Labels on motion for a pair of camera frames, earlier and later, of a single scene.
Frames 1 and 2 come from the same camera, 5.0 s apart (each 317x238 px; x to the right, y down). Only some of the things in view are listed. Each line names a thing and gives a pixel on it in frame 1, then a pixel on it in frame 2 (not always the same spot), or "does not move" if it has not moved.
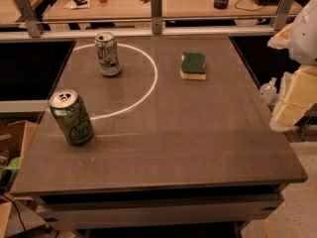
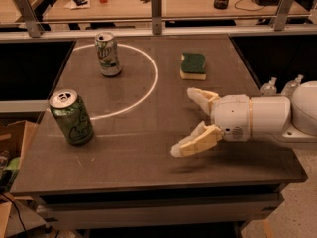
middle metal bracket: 157,11 does not move
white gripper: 306,39 to 232,117
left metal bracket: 34,26 does not move
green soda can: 72,115 does not move
